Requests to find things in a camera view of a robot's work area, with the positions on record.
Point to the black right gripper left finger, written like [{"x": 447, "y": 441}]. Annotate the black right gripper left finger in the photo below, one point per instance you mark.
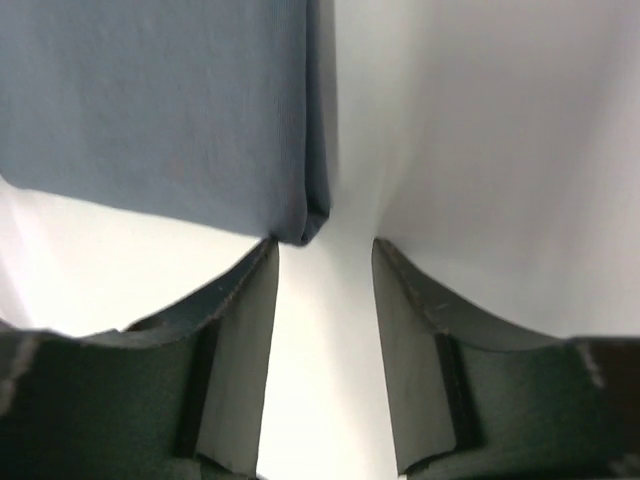
[{"x": 178, "y": 395}]

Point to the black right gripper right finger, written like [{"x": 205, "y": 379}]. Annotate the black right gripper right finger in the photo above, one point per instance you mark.
[{"x": 472, "y": 396}]

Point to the grey blue t shirt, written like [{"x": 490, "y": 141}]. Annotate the grey blue t shirt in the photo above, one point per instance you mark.
[{"x": 203, "y": 111}]

